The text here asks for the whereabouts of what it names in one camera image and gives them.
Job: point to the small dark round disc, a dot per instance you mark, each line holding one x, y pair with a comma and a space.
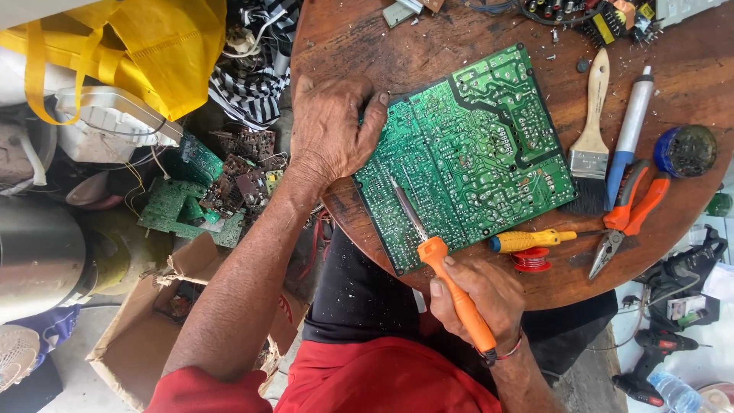
582, 65

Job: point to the green bottle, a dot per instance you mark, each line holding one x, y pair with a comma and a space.
719, 205

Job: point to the blue round flux tin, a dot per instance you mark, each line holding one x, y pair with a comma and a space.
685, 151

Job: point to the black shorts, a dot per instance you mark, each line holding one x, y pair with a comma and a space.
361, 292

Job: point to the red shirt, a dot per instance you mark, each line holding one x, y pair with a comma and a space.
373, 378

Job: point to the heap of electronic components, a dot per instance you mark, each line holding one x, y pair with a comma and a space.
596, 17

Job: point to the blue white desoldering pump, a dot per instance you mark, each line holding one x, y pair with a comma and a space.
628, 135

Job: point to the white power strip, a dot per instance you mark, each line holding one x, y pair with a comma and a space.
688, 10

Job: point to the blue cloth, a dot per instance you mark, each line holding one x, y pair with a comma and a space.
51, 330

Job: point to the black white striped cloth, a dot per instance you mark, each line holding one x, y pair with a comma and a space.
252, 86

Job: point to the green circuit board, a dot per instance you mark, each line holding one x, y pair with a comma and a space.
464, 155

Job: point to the brown cardboard box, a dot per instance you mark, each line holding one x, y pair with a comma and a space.
143, 338

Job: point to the heap of old circuit boards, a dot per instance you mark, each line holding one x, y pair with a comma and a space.
212, 183

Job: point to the clear plastic water bottle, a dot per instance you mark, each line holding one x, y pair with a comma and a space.
679, 393

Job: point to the orange soldering iron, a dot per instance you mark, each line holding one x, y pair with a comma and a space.
453, 281

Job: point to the white plastic casing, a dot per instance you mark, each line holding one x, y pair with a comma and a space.
109, 126

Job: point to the beige fan guard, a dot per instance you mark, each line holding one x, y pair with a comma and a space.
17, 358

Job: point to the steel pot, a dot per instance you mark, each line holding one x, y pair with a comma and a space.
37, 258

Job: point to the person's left hand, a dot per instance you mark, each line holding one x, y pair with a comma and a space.
327, 132

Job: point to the yellow fabric bag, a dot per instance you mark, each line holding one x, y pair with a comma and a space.
132, 51

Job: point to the person's right hand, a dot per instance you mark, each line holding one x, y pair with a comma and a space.
487, 304

